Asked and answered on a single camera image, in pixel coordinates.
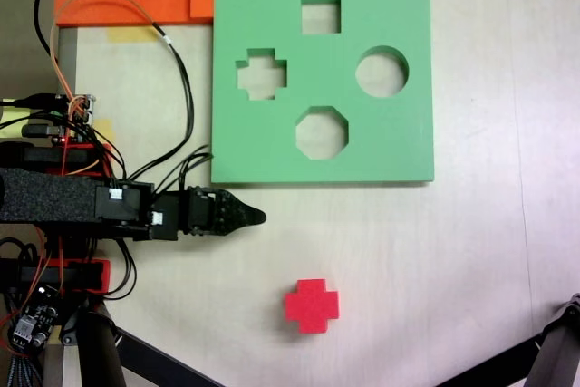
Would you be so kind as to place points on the yellow sticky note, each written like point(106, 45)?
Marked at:
point(11, 122)

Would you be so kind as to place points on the wide yellow tape strip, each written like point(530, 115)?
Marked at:
point(131, 35)

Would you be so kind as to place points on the black table clamp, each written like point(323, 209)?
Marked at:
point(43, 154)
point(45, 274)

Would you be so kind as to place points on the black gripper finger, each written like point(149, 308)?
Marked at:
point(240, 215)

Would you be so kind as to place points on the red cross columnar block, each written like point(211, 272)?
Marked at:
point(312, 305)

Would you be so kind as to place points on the black tripod leg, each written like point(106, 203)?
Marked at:
point(559, 341)
point(102, 351)

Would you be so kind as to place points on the small yellow tape square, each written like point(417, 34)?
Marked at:
point(103, 128)

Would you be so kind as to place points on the black tripod strut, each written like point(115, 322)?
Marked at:
point(494, 366)
point(163, 362)

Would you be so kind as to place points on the small black circuit board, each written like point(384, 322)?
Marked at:
point(31, 321)

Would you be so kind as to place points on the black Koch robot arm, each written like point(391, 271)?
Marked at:
point(54, 196)

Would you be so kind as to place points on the green motor controller board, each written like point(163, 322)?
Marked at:
point(79, 122)

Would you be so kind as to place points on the green shape sorter board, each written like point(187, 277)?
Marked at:
point(385, 142)

